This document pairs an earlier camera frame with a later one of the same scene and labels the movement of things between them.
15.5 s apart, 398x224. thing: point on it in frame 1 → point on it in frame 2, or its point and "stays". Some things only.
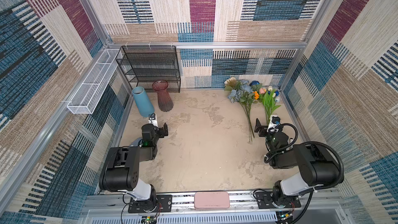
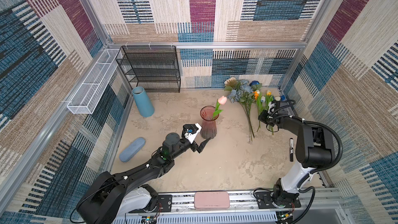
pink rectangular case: [211, 200] stays
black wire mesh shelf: [145, 65] stays
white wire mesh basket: [84, 101] stays
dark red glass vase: [165, 103] → [208, 129]
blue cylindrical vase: [144, 105] stays
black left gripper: [160, 131] → [199, 150]
